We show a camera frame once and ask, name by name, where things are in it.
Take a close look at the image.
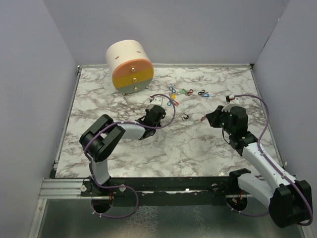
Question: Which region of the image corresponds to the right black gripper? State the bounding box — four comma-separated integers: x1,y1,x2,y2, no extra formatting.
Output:
207,105,235,135

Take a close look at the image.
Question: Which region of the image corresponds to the red S carabiner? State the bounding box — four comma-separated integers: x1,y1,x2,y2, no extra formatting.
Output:
186,89,193,96

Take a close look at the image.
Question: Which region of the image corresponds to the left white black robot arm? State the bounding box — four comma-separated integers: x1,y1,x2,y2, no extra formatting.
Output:
79,105,165,196

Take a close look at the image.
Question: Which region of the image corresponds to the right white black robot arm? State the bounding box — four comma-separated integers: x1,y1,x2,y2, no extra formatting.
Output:
205,106,313,228

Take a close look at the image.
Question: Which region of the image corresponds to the round three-drawer storage box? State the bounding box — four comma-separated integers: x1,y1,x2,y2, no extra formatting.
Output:
106,40,154,94

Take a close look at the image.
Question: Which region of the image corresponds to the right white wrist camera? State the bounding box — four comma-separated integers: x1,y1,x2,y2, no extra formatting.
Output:
222,95,240,112

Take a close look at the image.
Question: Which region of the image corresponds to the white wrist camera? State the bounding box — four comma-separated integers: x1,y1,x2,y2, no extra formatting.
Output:
222,95,240,112
150,96,163,107

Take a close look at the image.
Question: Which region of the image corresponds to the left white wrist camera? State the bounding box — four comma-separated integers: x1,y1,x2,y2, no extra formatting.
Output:
150,96,163,107

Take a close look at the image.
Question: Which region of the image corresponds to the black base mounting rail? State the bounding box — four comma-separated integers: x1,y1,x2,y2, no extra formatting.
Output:
80,176,248,207

